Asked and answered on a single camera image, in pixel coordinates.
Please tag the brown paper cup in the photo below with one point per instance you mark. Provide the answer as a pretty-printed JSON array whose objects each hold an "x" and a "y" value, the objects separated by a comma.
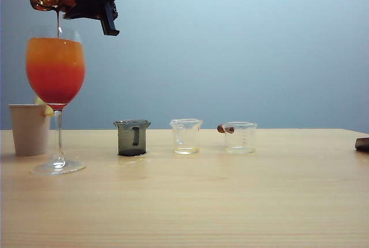
[{"x": 29, "y": 129}]

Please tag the dark brown flat object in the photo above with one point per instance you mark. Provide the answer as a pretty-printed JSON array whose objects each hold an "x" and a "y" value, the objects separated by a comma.
[{"x": 362, "y": 144}]

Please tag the yellow lemon slice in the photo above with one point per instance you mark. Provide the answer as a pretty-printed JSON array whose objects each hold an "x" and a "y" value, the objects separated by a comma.
[{"x": 46, "y": 109}]

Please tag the grey glass measuring cup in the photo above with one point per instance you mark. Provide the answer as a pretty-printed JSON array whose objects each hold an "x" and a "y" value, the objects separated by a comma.
[{"x": 132, "y": 138}]

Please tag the small brown cylinder piece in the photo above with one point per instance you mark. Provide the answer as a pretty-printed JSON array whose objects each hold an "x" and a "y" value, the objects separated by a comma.
[{"x": 225, "y": 129}]

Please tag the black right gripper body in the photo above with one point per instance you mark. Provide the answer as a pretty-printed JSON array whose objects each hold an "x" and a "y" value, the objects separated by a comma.
[{"x": 85, "y": 8}]

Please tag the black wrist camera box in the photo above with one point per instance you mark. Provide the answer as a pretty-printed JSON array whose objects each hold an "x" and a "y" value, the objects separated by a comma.
[{"x": 110, "y": 18}]

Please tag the clear glass measuring cup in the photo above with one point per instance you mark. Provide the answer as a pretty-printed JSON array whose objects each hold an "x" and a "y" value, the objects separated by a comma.
[
  {"x": 186, "y": 137},
  {"x": 240, "y": 138}
]

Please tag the wine glass with orange drink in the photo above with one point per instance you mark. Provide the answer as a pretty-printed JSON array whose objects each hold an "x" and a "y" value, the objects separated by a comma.
[{"x": 55, "y": 72}]

